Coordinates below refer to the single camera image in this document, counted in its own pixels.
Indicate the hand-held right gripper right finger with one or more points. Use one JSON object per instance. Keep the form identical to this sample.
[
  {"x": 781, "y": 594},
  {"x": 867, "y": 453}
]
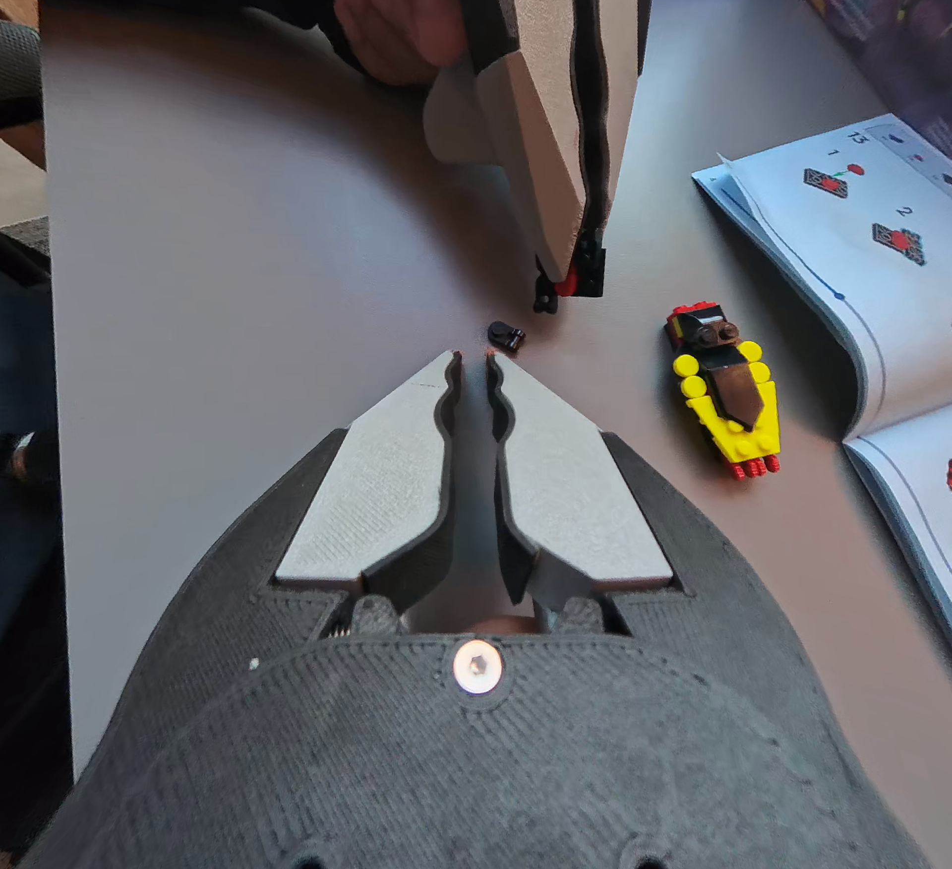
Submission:
[{"x": 580, "y": 504}]

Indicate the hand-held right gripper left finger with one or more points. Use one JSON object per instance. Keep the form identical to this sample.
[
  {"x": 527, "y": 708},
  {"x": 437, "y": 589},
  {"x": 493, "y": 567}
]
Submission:
[{"x": 364, "y": 497}]

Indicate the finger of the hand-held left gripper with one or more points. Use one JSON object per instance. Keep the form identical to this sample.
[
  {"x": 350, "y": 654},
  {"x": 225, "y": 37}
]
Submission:
[
  {"x": 617, "y": 6},
  {"x": 535, "y": 103}
]

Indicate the yellow black lego model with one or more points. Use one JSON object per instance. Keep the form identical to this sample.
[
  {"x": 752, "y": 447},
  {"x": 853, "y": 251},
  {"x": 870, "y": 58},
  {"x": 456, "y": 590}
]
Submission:
[{"x": 736, "y": 430}]

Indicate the black red lego assembly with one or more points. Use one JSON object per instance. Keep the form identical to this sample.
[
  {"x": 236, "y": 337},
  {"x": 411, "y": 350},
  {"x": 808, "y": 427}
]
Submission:
[{"x": 584, "y": 274}]

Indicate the tiny black lego clip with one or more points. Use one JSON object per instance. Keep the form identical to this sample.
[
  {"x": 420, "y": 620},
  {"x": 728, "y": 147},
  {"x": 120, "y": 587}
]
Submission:
[{"x": 506, "y": 335}]

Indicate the open lego instruction booklet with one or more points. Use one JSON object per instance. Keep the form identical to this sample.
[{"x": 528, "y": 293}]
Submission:
[{"x": 855, "y": 251}]

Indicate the person's left hand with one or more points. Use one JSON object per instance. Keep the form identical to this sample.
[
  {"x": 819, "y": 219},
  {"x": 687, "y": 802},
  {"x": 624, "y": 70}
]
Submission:
[{"x": 394, "y": 13}]

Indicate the black office chair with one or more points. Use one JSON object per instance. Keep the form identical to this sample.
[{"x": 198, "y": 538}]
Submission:
[{"x": 18, "y": 65}]

